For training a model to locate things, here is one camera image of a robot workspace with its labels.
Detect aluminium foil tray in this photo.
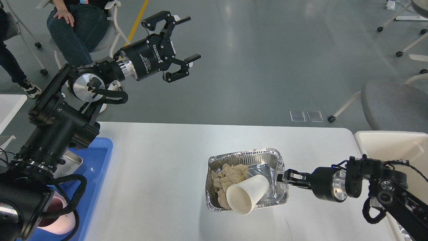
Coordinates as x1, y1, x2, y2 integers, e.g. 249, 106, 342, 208
205, 148, 289, 212

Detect white side table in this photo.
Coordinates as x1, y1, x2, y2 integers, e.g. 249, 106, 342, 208
0, 94, 28, 150

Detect seated person in black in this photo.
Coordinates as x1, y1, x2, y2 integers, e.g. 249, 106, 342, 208
46, 0, 109, 69

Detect clear floor plate right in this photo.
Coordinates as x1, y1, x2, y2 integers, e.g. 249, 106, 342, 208
306, 111, 324, 122

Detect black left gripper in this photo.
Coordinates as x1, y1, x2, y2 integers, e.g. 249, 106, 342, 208
119, 11, 202, 83

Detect grey white rolling chair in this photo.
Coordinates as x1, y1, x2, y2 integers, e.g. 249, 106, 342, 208
36, 0, 131, 92

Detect grey office chair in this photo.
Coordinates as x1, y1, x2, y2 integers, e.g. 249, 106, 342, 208
327, 74, 428, 133

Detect stainless steel tray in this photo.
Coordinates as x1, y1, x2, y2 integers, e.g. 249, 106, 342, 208
52, 150, 83, 179

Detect white paper cup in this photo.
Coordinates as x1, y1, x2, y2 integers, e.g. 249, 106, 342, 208
226, 174, 270, 215

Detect black cables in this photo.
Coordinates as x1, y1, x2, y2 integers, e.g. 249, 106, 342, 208
0, 147, 15, 166

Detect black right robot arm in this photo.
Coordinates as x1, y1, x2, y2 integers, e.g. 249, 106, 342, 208
276, 154, 428, 241

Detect clear floor plate left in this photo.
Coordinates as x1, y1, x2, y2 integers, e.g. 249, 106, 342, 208
289, 111, 306, 123

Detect clear floor plate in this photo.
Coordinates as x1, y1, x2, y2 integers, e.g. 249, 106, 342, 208
289, 111, 306, 123
306, 111, 324, 122

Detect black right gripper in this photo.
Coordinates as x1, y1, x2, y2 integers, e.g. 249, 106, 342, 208
277, 167, 348, 203

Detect pink plastic mug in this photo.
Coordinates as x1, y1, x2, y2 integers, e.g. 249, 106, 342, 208
38, 191, 76, 235

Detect brown paper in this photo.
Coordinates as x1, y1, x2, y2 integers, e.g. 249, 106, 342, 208
210, 163, 249, 210

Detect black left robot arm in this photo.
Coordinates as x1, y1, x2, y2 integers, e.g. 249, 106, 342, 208
0, 11, 201, 241

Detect white chair legs background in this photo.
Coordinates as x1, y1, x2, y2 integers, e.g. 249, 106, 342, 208
377, 0, 428, 75

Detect white plastic bin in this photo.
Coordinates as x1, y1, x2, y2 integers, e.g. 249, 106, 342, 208
354, 130, 428, 241

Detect blue plastic tray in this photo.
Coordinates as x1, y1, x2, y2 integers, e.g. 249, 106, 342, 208
27, 137, 113, 241

